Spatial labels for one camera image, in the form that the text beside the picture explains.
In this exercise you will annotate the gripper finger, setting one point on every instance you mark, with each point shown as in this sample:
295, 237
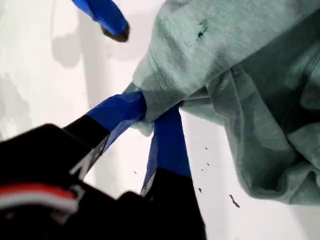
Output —
107, 15
170, 150
117, 110

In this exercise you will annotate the pale green T-shirt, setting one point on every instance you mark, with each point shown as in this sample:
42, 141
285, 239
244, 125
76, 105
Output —
225, 55

